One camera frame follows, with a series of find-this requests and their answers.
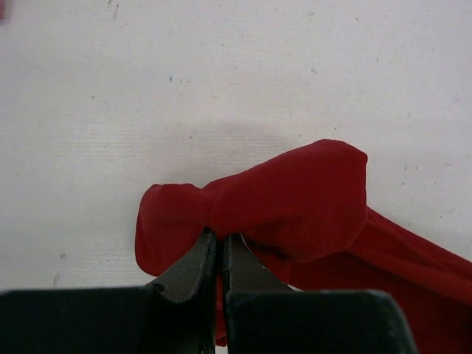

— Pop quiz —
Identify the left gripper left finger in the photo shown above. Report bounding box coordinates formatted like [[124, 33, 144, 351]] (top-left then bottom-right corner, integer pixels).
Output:
[[145, 228, 218, 353]]

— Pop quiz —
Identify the dark red t-shirt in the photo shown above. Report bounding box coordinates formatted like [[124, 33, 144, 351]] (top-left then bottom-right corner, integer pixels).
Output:
[[135, 139, 471, 353]]

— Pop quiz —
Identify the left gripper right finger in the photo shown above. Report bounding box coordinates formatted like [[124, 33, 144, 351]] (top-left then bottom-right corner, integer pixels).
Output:
[[222, 235, 296, 353]]

